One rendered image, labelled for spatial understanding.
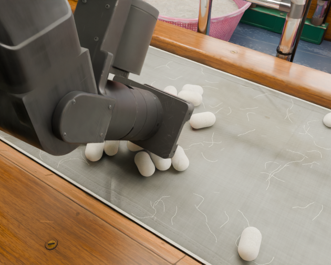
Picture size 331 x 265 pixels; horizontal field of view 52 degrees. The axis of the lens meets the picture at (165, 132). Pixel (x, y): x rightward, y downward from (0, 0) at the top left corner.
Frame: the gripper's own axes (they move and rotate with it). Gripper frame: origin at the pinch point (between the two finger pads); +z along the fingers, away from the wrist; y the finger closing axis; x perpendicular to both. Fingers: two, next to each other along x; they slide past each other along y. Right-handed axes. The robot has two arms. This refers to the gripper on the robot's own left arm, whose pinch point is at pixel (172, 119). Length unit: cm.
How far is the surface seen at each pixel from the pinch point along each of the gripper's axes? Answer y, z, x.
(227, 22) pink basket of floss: 6.4, 22.2, -19.2
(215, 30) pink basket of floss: 7.8, 21.7, -17.0
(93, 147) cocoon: 4.6, -8.7, 6.1
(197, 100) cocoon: -1.0, 3.3, -3.5
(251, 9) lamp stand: 7.2, 36.0, -26.6
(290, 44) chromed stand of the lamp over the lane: -8.1, 13.8, -16.8
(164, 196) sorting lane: -5.6, -7.2, 7.6
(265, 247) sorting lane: -17.5, -6.7, 7.2
